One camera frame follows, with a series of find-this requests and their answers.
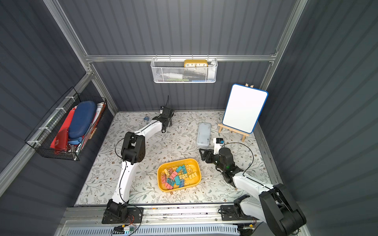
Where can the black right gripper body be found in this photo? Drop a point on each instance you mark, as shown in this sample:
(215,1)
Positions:
(209,156)

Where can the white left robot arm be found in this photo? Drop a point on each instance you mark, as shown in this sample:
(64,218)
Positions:
(133,151)

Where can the metal base rail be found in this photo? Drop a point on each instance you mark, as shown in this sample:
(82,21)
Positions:
(158,215)

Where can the pink binder clip pair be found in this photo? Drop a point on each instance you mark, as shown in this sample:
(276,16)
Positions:
(167,183)

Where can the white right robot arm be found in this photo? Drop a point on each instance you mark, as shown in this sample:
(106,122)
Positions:
(271,204)

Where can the teal binder clip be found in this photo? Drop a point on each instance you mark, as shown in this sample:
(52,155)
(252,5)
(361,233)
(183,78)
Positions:
(181,170)

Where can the black wire side basket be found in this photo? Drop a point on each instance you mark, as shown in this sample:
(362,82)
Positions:
(45,132)

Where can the floral table mat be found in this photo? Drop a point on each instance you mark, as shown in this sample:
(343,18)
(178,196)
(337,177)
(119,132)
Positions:
(178,142)

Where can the yellow clock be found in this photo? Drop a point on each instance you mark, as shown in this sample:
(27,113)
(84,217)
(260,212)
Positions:
(195,63)

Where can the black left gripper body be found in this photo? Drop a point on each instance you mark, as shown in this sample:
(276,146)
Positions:
(162,118)

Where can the translucent plastic box lid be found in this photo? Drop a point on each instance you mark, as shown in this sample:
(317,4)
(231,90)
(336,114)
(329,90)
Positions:
(203,135)

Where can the yellow binder clip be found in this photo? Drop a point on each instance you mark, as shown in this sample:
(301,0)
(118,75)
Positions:
(166,172)

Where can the small wooden easel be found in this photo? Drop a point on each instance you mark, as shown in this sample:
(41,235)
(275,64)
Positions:
(244,134)

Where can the red pouch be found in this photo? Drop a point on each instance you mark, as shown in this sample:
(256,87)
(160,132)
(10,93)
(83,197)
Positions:
(60,142)

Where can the blue oval case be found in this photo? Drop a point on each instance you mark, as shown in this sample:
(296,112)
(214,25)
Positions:
(82,119)

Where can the white wire wall basket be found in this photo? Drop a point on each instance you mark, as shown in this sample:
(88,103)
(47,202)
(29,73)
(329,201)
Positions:
(170,71)

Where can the blue framed whiteboard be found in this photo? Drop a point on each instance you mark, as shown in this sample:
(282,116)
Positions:
(244,107)

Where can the yellow plastic storage box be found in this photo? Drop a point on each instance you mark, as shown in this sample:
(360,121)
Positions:
(192,178)

